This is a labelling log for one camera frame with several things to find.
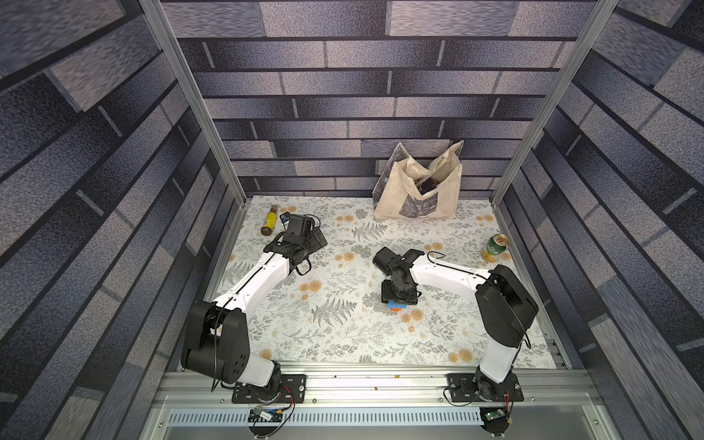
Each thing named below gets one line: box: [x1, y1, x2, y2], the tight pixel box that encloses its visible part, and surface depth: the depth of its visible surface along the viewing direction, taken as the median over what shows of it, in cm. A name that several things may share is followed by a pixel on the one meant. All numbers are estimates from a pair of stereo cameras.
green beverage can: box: [485, 233, 510, 256], surface depth 95 cm
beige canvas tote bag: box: [372, 140, 465, 220], surface depth 102 cm
